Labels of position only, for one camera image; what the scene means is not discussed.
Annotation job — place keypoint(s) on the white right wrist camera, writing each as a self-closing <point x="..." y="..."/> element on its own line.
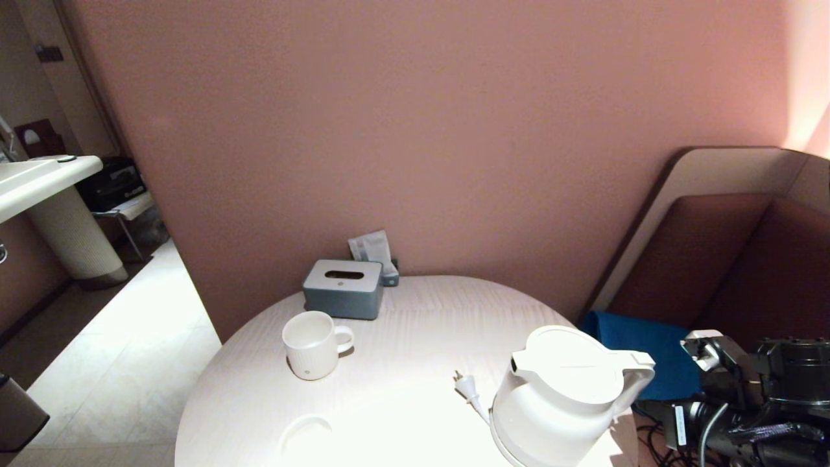
<point x="713" y="353"/>

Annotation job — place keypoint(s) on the white round kettle base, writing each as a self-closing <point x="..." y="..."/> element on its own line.
<point x="498" y="436"/>

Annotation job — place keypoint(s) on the brown wooden tissue holder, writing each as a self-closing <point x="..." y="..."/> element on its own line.
<point x="40" y="144"/>

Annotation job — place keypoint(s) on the brown upholstered sofa bench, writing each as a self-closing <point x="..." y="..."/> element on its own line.
<point x="746" y="259"/>

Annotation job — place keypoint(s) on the white pedestal sink counter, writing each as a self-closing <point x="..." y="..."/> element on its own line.
<point x="71" y="233"/>

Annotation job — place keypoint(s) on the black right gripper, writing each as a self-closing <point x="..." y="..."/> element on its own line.
<point x="794" y="373"/>

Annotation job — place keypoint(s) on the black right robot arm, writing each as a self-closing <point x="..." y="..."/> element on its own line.
<point x="791" y="447"/>

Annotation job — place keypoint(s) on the clear plastic bag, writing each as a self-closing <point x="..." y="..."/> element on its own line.
<point x="152" y="227"/>

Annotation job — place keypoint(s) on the metal stool with white top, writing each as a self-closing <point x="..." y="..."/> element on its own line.
<point x="133" y="206"/>

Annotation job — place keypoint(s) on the blue cushion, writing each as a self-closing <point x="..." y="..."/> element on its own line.
<point x="648" y="350"/>

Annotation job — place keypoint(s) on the dark wall fixture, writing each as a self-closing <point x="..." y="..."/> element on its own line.
<point x="50" y="54"/>

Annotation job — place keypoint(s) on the dark waste bin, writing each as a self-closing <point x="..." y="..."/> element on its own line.
<point x="16" y="415"/>

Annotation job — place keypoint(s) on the grey tissue box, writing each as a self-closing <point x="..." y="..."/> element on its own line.
<point x="343" y="295"/>

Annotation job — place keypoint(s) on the white electric kettle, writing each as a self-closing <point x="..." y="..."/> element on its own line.
<point x="557" y="395"/>

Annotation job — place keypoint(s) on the black box appliance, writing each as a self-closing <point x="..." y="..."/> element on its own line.
<point x="110" y="185"/>

